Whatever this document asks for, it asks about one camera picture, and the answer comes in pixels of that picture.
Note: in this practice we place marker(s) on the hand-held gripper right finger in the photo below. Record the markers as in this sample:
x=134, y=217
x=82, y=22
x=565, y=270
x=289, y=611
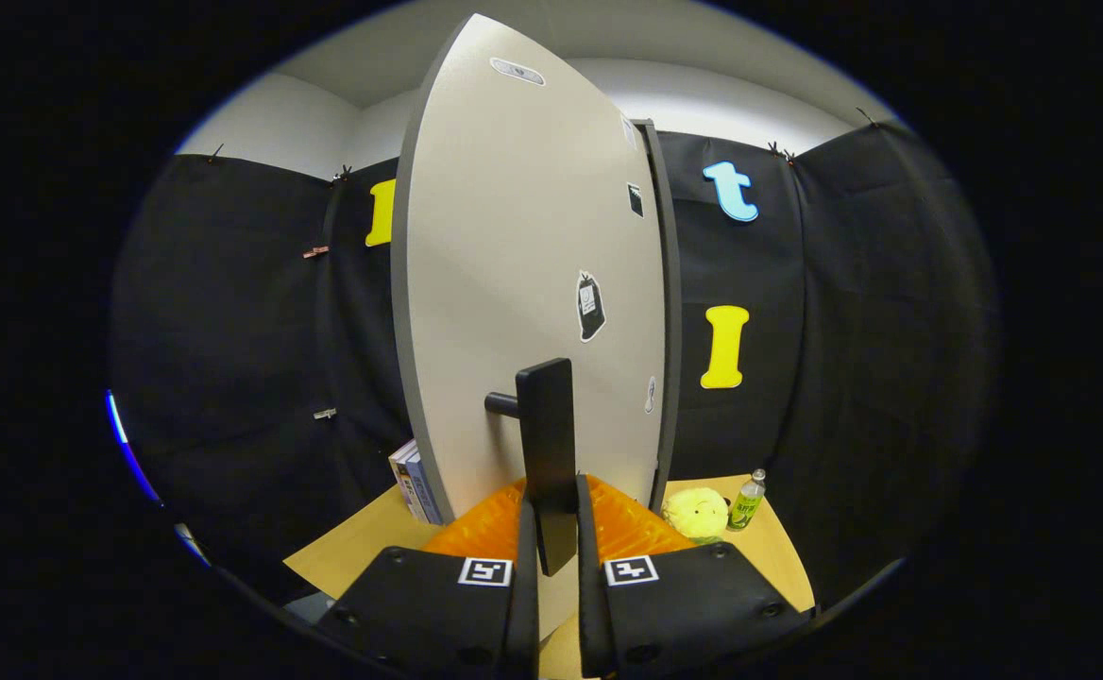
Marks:
x=592, y=623

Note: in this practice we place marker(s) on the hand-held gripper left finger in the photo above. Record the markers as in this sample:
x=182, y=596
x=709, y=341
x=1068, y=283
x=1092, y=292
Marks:
x=526, y=623

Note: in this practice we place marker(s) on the gray shoe cabinet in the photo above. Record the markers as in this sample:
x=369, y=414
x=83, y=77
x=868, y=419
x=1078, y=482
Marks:
x=670, y=331

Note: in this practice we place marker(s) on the beige shoe cabinet door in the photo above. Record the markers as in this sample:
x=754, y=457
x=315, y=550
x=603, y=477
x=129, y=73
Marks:
x=514, y=236

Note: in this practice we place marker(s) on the yellow plush toy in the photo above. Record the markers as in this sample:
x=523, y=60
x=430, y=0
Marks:
x=695, y=515

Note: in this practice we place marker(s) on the white book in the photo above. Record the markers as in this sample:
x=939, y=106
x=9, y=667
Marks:
x=402, y=477

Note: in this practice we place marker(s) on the green drink bottle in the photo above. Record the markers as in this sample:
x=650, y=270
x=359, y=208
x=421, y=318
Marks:
x=745, y=505

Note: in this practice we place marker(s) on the black backdrop cloth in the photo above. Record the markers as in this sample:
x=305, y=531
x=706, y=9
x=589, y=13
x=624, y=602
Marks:
x=230, y=331

